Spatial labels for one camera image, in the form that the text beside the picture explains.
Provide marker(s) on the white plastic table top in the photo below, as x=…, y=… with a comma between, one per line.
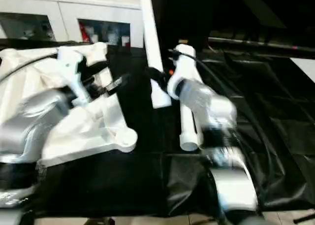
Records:
x=98, y=126

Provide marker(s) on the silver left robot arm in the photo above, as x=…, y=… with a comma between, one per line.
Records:
x=24, y=121

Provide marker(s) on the small tan label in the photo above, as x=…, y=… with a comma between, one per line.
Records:
x=182, y=41

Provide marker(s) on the red bottle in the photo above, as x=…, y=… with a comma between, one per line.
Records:
x=82, y=31

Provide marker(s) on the white sideboard cabinet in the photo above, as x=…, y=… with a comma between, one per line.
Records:
x=69, y=10

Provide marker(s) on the black plastic mat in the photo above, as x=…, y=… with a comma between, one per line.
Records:
x=123, y=185

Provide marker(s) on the white flat board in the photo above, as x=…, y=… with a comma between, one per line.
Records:
x=305, y=68

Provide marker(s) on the black floor rod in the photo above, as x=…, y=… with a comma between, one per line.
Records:
x=305, y=216

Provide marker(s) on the dark metal rail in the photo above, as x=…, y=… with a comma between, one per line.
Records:
x=258, y=43

